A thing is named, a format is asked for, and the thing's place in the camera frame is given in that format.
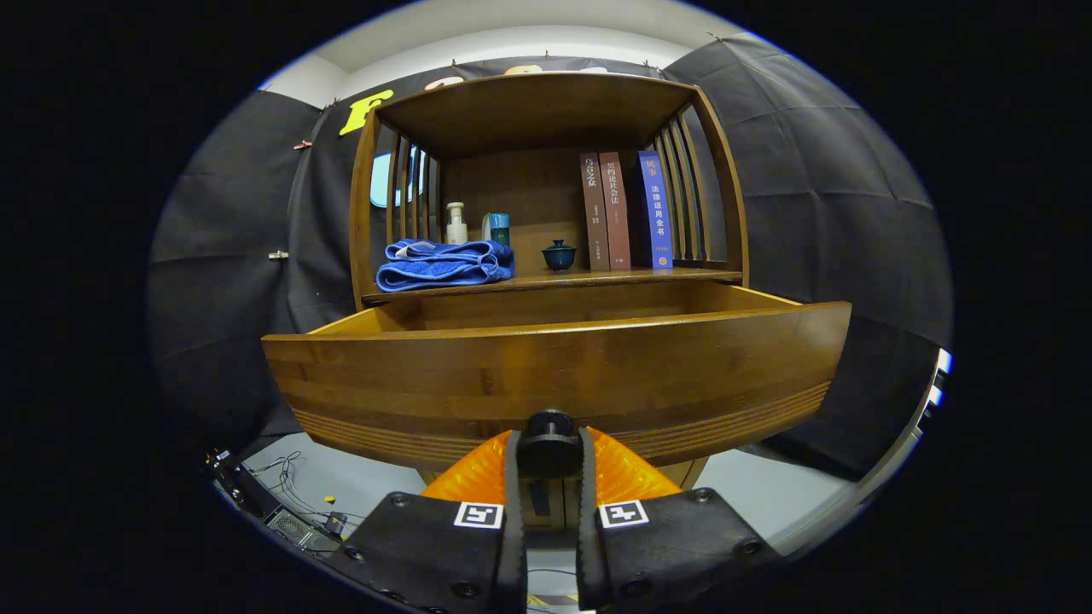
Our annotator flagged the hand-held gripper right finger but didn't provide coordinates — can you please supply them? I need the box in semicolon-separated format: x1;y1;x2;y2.
576;426;781;614

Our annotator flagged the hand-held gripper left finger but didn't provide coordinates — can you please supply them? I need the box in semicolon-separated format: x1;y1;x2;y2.
337;429;528;614

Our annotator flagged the wooden drawer with black knob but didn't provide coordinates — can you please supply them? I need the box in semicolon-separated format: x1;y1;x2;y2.
260;280;852;480

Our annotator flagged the wooden countertop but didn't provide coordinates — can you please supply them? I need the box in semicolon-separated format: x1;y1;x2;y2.
363;266;743;305

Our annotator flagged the brown wooden cabinet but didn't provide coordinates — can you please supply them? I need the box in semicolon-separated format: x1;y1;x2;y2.
348;71;752;530

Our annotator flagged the blue folded towel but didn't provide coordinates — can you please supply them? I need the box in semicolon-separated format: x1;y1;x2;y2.
375;239;516;293

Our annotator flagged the blue book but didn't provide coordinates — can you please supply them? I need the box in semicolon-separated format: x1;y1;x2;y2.
638;151;674;270

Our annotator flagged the thin floor cable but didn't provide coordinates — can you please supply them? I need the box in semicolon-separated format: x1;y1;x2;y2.
527;566;579;608
252;452;368;555

